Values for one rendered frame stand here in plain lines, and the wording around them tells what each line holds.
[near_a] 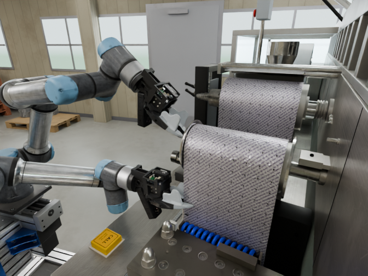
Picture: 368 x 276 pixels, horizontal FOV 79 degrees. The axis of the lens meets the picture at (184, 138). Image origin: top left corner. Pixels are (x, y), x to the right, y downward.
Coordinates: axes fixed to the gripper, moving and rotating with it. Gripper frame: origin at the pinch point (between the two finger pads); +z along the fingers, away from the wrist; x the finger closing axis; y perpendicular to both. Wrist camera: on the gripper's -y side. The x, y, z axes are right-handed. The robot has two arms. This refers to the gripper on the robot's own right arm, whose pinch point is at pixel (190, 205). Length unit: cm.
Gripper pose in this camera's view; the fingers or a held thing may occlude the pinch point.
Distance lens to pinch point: 66.5
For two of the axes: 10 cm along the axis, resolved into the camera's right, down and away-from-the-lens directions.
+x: 4.9, -3.3, 8.0
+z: 8.7, 1.9, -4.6
